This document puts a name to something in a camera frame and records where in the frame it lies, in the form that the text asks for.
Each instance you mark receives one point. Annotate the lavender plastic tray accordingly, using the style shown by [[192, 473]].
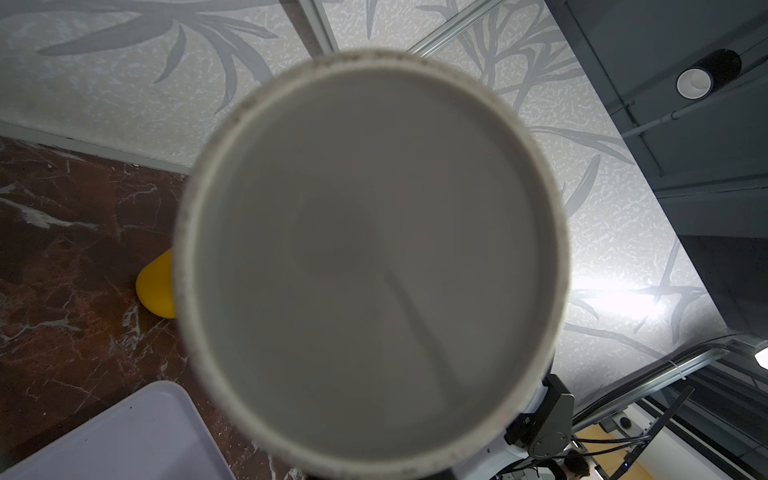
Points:
[[155, 433]]

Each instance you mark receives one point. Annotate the grey ceramic mug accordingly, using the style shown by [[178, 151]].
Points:
[[370, 266]]

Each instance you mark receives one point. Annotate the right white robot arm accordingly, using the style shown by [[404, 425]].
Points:
[[545, 434]]

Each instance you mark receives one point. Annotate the yellow ceramic mug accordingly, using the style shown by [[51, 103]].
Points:
[[154, 286]]

